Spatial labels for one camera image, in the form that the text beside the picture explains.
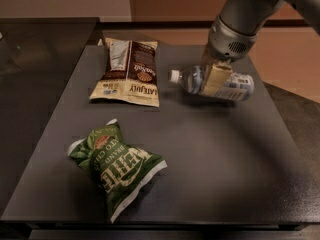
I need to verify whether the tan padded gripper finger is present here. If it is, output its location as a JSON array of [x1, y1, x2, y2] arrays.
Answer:
[[199, 62, 233, 97]]

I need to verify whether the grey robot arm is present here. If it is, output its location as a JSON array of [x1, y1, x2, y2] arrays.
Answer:
[[201, 0, 320, 101]]

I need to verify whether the brown cream tortilla chips bag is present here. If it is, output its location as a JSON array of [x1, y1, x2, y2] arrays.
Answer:
[[90, 38, 160, 107]]

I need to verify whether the green potato chips bag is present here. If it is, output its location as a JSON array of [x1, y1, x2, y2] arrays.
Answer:
[[67, 119, 167, 223]]

